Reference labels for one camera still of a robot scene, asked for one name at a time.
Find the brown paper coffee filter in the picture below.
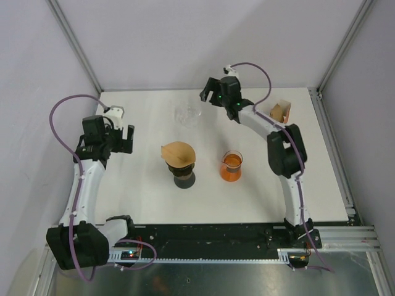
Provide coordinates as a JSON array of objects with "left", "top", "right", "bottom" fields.
[{"left": 161, "top": 141, "right": 196, "bottom": 168}]

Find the olive green plastic dripper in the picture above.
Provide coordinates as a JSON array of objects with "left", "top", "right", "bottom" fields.
[{"left": 167, "top": 163, "right": 194, "bottom": 178}]

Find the orange liquid glass beaker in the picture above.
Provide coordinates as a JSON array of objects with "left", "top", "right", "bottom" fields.
[{"left": 220, "top": 150, "right": 243, "bottom": 182}]

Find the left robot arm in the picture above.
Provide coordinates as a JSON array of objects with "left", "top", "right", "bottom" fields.
[{"left": 46, "top": 113, "right": 136, "bottom": 270}]

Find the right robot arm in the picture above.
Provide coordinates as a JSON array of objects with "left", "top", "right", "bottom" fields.
[{"left": 199, "top": 76, "right": 317, "bottom": 248}]

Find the orange coffee filter box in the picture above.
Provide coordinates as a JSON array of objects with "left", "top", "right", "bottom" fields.
[{"left": 276, "top": 99, "right": 291, "bottom": 124}]

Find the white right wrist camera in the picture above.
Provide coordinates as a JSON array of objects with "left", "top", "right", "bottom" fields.
[{"left": 223, "top": 65, "right": 239, "bottom": 79}]

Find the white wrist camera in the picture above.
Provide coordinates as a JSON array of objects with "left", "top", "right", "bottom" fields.
[
  {"left": 223, "top": 65, "right": 239, "bottom": 79},
  {"left": 104, "top": 105, "right": 125, "bottom": 130}
]

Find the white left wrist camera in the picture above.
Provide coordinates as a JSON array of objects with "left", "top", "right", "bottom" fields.
[{"left": 104, "top": 105, "right": 125, "bottom": 130}]

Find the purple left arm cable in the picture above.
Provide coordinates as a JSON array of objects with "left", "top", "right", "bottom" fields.
[{"left": 49, "top": 94, "right": 157, "bottom": 283}]

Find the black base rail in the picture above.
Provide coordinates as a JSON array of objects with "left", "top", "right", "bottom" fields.
[{"left": 115, "top": 222, "right": 322, "bottom": 263}]

